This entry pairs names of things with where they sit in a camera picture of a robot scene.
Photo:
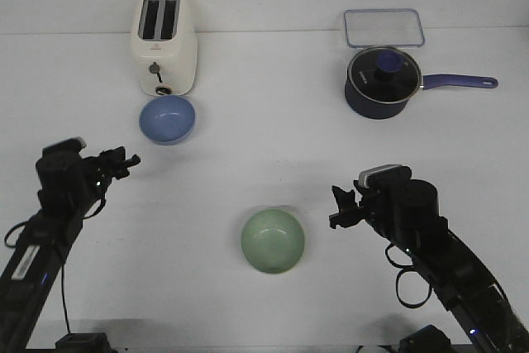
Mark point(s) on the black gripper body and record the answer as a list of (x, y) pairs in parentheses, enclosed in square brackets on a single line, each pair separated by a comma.
[(97, 170), (369, 204)]

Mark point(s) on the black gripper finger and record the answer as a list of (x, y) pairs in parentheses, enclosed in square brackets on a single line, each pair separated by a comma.
[(114, 158), (345, 200), (347, 218), (121, 169)]

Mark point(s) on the blue bowl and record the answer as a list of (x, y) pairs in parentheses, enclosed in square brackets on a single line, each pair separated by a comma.
[(167, 120)]

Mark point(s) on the green bowl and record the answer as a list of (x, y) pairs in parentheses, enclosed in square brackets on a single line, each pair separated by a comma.
[(272, 241)]

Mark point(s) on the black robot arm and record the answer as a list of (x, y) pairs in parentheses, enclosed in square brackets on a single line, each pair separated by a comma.
[(73, 189), (405, 211)]

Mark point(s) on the dark blue saucepan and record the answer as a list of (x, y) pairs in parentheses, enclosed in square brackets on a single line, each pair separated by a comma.
[(378, 111)]

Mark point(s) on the glass pot lid blue knob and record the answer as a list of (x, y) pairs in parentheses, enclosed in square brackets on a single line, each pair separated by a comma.
[(384, 74)]

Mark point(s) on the cream two-slot toaster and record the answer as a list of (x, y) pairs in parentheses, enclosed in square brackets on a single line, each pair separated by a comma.
[(164, 47)]

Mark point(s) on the clear plastic container blue rim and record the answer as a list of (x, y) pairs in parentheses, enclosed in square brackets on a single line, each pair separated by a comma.
[(398, 27)]

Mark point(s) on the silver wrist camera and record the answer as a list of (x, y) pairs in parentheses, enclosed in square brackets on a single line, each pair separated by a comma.
[(75, 145), (367, 178)]

